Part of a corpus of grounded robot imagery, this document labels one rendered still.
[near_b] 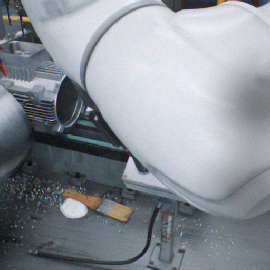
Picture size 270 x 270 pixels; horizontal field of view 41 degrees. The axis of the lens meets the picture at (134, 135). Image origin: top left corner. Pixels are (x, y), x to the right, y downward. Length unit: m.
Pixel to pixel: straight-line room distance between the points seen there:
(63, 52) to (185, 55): 0.11
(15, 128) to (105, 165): 0.30
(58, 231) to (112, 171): 0.22
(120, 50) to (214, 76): 0.07
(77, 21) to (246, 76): 0.14
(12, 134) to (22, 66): 0.26
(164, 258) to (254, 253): 0.21
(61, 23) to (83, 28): 0.02
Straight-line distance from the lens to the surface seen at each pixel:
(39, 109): 0.98
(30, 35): 1.19
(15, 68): 1.02
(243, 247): 0.92
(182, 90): 0.23
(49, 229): 0.94
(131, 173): 0.67
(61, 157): 1.06
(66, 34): 0.30
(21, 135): 0.81
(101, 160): 0.99
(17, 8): 0.95
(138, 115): 0.24
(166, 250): 0.82
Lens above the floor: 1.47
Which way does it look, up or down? 33 degrees down
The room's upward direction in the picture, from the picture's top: straight up
